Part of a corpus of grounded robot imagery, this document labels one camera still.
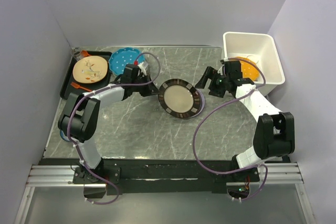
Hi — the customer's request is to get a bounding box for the dark blue floral plate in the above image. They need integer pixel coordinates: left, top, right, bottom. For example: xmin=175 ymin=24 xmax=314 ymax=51
xmin=184 ymin=89 xmax=205 ymax=119

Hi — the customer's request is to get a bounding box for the blue polka dot plate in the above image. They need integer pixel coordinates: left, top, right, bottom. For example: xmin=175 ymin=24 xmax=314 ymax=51
xmin=109 ymin=47 xmax=141 ymax=76

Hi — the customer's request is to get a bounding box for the white plastic bin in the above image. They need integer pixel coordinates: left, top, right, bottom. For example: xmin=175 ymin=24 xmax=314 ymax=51
xmin=222 ymin=31 xmax=285 ymax=96

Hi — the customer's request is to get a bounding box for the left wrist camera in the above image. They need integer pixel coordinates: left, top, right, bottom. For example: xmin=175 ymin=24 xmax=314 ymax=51
xmin=134 ymin=61 xmax=149 ymax=75

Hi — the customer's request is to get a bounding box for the orange plastic fork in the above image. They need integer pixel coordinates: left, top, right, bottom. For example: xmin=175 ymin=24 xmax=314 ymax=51
xmin=70 ymin=82 xmax=92 ymax=92

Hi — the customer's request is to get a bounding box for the floral beige plate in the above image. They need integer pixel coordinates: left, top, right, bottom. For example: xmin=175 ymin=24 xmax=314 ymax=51
xmin=72 ymin=56 xmax=108 ymax=84

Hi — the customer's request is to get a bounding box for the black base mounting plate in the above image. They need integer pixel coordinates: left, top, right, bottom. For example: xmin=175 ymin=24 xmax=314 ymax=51
xmin=39 ymin=157 xmax=260 ymax=196

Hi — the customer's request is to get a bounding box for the orange plastic spoon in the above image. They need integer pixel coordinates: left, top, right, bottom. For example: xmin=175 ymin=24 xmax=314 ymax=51
xmin=80 ymin=50 xmax=91 ymax=59

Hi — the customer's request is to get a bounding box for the brown rimmed beige plate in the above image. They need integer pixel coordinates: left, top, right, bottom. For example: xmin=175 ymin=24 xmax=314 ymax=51
xmin=158 ymin=79 xmax=196 ymax=119

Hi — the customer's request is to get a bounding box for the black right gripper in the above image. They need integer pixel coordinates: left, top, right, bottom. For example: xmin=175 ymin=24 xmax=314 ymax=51
xmin=195 ymin=66 xmax=229 ymax=98

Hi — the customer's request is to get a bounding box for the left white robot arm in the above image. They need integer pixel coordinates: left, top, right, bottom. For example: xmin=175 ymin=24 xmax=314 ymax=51
xmin=58 ymin=64 xmax=159 ymax=183

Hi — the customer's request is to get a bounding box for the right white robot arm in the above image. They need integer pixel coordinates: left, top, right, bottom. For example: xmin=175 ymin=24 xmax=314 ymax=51
xmin=196 ymin=58 xmax=295 ymax=181

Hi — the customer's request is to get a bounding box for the clear glass cup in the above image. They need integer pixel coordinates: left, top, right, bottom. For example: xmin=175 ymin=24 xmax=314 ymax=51
xmin=71 ymin=48 xmax=82 ymax=61

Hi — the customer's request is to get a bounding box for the orange polka dot plate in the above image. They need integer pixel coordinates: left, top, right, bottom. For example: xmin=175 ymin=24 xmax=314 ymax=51
xmin=237 ymin=57 xmax=259 ymax=81

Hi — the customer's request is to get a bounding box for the aluminium rail frame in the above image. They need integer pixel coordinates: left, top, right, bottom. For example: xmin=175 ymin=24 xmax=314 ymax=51
xmin=15 ymin=164 xmax=307 ymax=223

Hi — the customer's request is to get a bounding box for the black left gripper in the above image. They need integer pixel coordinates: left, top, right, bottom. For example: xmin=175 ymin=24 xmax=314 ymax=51
xmin=132 ymin=73 xmax=161 ymax=97

